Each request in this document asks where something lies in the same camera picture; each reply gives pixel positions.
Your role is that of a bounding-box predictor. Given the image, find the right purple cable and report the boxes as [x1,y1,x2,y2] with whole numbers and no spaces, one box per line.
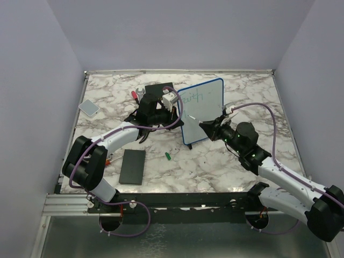
[232,103,344,209]

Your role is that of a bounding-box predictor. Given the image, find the green marker cap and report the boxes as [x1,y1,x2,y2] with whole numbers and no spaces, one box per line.
[165,152,171,161]

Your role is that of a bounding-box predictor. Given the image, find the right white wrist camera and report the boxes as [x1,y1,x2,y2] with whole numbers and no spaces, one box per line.
[222,103,237,119]

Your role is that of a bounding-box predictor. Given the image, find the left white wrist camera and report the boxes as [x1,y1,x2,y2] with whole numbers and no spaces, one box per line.
[162,90,178,112]

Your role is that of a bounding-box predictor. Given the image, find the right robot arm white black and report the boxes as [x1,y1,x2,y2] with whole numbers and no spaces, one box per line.
[199,116,343,242]

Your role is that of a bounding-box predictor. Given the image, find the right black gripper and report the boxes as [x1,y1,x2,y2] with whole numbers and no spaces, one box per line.
[200,114,245,154]

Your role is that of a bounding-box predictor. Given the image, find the black network switch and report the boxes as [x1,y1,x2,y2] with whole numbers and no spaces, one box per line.
[145,82,174,96]

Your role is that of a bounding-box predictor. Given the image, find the silver wrench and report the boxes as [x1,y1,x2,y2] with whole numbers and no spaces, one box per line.
[135,87,145,98]

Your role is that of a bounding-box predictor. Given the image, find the black handled pliers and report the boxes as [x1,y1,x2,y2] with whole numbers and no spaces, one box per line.
[124,114,151,144]

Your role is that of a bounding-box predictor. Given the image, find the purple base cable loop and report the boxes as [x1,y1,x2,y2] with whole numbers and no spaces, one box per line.
[98,200,153,238]

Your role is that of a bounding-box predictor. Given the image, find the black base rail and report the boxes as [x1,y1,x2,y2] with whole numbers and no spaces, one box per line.
[53,184,272,225]

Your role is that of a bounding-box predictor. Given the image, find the black rectangular box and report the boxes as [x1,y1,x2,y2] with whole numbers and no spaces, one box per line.
[119,149,146,185]

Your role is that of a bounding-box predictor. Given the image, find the white square device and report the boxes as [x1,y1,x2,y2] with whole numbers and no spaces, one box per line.
[78,99,100,118]

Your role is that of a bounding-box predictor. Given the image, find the red handled screwdriver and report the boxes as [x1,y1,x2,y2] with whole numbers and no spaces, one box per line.
[131,91,139,104]

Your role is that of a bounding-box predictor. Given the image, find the blue framed whiteboard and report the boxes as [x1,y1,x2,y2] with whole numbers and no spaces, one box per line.
[178,78,224,146]

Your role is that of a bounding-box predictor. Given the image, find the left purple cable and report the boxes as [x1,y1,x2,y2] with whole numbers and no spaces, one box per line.
[69,85,185,189]

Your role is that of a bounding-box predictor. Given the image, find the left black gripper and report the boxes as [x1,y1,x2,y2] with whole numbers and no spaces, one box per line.
[149,103,184,131]

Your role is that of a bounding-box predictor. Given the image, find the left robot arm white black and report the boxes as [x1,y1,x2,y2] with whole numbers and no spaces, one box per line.
[62,87,183,212]

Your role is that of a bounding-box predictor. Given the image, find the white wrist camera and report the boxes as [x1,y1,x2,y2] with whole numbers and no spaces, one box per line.
[222,103,237,119]
[162,90,178,112]

